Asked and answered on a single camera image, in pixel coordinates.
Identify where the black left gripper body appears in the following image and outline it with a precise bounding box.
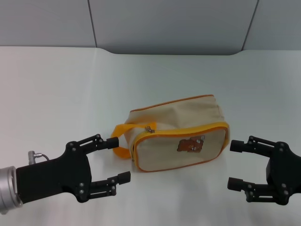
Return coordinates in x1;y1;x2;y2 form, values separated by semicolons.
16;140;93;204

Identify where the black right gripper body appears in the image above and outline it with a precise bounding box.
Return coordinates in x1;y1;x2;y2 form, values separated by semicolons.
265;141;301;206

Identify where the beige bear print food bag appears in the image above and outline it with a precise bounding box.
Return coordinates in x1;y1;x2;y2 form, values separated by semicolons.
111;94;230;173

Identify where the left gripper cable connector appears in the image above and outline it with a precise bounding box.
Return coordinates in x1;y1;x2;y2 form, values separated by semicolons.
27;150;50;166

